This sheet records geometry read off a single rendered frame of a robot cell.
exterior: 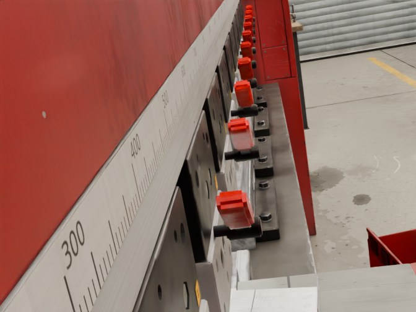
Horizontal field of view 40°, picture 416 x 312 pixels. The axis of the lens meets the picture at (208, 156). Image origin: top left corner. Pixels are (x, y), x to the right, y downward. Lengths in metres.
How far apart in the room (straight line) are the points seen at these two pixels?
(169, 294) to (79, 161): 0.12
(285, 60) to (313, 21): 5.32
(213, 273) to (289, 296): 0.41
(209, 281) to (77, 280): 0.28
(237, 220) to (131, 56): 0.18
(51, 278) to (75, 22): 0.10
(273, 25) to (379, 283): 2.11
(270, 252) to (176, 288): 0.93
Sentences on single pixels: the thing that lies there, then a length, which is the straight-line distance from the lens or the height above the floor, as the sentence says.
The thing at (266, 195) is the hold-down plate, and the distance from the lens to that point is 1.46.
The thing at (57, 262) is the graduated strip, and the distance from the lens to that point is 0.17.
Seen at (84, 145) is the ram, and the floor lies 1.42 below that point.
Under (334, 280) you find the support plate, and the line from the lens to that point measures 0.89.
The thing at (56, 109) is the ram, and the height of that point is 1.43.
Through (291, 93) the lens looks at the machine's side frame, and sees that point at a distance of 2.92.
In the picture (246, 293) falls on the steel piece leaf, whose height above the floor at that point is 1.00.
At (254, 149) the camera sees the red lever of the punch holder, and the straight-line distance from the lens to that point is 0.67.
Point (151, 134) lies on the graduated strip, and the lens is 0.32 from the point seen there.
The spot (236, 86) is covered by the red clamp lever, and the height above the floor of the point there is 1.31.
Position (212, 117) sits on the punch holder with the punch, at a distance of 0.62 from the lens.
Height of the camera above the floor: 1.47
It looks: 18 degrees down
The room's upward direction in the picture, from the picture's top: 10 degrees counter-clockwise
